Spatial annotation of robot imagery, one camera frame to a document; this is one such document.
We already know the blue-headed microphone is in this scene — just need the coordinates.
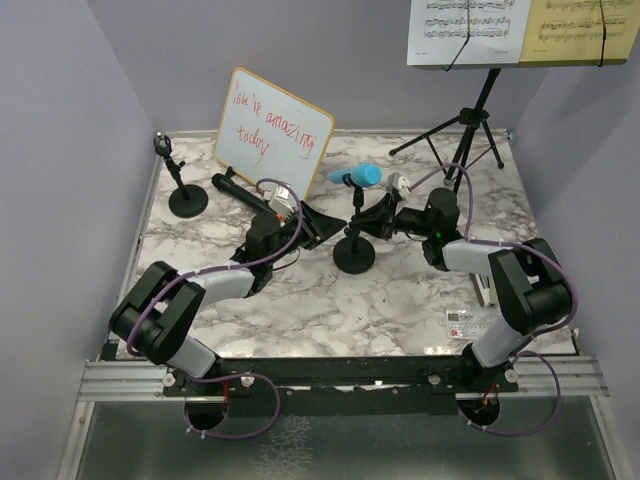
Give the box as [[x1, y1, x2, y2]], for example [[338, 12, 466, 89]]
[[328, 164, 382, 188]]

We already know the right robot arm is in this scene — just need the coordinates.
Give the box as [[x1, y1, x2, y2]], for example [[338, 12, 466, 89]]
[[343, 187, 578, 391]]

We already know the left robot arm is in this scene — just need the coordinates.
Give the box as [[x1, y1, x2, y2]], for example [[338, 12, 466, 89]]
[[109, 203, 347, 395]]

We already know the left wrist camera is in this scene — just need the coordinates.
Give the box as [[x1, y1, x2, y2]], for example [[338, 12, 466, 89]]
[[261, 185, 295, 220]]

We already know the yellow-framed whiteboard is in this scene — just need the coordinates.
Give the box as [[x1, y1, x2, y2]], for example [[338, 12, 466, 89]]
[[213, 68, 335, 200]]

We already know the yellow sheet music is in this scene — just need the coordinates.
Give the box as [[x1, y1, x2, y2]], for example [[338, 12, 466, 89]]
[[519, 0, 639, 66]]

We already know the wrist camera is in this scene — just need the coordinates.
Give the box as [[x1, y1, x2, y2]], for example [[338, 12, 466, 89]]
[[261, 185, 295, 220], [386, 172, 411, 202]]

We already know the aluminium frame rail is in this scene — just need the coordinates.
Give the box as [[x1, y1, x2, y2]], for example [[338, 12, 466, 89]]
[[77, 356, 609, 403]]

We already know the black microphone orange tip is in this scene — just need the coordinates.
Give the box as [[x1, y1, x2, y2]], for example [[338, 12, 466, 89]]
[[211, 173, 275, 214]]

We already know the black mounting rail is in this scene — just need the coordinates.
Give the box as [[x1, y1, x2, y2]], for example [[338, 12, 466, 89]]
[[163, 355, 518, 417]]

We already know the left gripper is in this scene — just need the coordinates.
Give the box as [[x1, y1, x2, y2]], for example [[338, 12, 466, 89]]
[[266, 201, 347, 266]]

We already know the black microphone stand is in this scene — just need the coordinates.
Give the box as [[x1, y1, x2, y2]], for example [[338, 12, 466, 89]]
[[153, 132, 209, 219], [333, 173, 375, 275]]

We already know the clear ruler set packet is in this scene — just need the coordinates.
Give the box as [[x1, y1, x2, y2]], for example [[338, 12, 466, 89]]
[[445, 309, 500, 340]]

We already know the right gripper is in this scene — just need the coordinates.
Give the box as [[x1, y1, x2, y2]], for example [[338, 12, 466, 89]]
[[351, 192, 436, 241]]

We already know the black tripod music stand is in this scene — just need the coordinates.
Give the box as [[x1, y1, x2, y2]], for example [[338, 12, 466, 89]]
[[389, 68, 504, 169]]

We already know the white sheet music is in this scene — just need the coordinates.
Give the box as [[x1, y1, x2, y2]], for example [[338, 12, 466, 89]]
[[406, 0, 531, 70]]

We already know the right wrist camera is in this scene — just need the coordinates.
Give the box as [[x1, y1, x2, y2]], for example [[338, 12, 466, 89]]
[[386, 172, 411, 202]]

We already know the grey stapler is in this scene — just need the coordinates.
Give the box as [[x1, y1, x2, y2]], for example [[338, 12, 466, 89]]
[[470, 274, 496, 307]]

